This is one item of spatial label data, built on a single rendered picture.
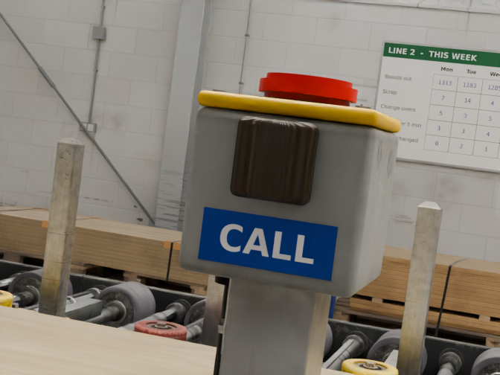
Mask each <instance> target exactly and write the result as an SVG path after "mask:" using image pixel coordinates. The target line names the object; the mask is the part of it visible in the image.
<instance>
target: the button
mask: <svg viewBox="0 0 500 375"><path fill-rule="evenodd" d="M352 86H353V84H352V83H350V82H347V81H343V80H337V79H332V78H327V77H317V76H311V75H305V74H290V73H280V72H269V73H267V75H266V77H264V78H260V84H259V90H258V91H259V92H264V97H280V98H287V99H294V100H306V101H312V102H318V103H329V104H334V105H339V106H350V103H356V101H357V95H358V90H356V89H352Z"/></svg>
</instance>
